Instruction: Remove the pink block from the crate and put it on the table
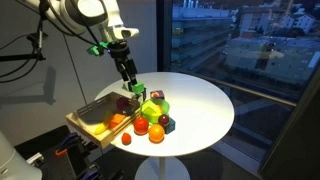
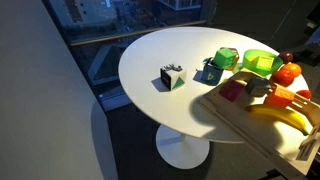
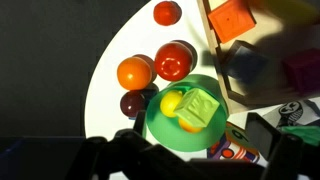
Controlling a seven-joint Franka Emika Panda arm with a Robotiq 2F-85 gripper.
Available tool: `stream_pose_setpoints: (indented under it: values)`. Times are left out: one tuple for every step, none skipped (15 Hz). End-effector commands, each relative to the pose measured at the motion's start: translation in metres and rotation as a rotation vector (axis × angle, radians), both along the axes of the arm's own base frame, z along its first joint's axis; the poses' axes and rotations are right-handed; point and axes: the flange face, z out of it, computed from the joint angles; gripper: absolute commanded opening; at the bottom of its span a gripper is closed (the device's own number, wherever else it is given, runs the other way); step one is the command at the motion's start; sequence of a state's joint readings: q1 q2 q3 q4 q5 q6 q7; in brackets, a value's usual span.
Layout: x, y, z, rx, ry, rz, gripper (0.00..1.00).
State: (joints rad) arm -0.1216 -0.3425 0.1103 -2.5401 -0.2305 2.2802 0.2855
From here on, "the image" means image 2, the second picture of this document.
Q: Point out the blue cube green letter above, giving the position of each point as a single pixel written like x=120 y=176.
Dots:
x=210 y=76

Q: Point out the white black cube green triangle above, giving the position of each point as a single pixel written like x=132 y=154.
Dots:
x=173 y=79

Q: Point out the grey foam block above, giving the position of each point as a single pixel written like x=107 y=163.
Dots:
x=258 y=87

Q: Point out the orange fruit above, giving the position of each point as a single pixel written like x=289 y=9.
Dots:
x=292 y=69

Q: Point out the white table pedestal base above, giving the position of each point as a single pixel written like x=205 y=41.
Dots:
x=182 y=150

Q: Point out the large red tomato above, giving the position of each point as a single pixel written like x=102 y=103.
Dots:
x=281 y=78

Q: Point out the yellow toy in bowl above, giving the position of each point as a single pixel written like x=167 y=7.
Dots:
x=252 y=60

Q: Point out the yellow-green foam block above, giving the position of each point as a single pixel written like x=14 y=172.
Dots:
x=265 y=62

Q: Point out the yellow banana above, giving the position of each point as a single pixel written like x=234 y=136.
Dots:
x=283 y=115

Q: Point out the green foam cube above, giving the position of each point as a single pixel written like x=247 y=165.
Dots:
x=224 y=58

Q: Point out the brass window railing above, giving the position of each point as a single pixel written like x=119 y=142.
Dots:
x=133 y=33

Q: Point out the orange foam block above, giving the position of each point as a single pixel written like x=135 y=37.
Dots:
x=279 y=96

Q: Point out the small red fruit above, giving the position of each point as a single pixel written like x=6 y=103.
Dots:
x=304 y=94

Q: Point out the pink foam block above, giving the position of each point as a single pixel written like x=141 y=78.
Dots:
x=231 y=90

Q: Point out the green translucent plastic bowl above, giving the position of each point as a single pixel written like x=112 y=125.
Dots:
x=279 y=63

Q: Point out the dark red plum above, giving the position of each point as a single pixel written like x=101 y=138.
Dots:
x=286 y=57

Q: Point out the light wooden crate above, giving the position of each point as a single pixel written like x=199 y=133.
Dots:
x=266 y=133

